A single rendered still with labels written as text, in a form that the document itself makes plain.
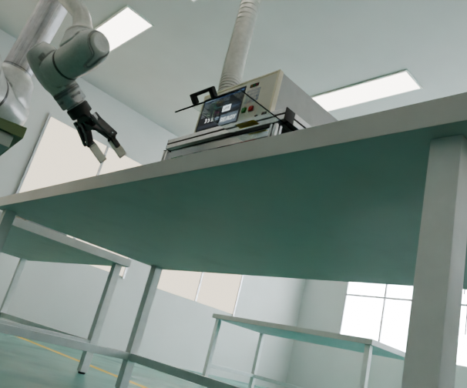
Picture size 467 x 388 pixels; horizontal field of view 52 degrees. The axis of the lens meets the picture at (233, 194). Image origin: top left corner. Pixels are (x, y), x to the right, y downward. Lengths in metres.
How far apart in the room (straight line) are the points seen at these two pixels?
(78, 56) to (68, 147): 5.13
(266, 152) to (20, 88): 1.08
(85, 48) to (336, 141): 0.86
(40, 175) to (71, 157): 0.48
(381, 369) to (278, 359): 1.88
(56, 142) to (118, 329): 2.64
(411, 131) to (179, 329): 6.87
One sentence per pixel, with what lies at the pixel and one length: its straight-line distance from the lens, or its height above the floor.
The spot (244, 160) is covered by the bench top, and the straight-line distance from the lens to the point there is 1.02.
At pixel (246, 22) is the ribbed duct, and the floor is 2.72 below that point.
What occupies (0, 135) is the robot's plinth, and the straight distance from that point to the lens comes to 1.53.
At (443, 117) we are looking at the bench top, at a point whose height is 0.71.
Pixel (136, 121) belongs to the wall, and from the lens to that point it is 7.17.
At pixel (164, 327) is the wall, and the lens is 7.34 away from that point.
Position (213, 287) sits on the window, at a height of 1.30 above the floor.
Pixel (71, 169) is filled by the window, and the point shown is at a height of 2.08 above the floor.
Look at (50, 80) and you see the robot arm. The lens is 1.61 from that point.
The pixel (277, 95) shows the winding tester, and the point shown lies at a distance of 1.76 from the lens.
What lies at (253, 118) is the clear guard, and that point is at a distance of 1.62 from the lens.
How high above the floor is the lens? 0.30
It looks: 19 degrees up
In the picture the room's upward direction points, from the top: 15 degrees clockwise
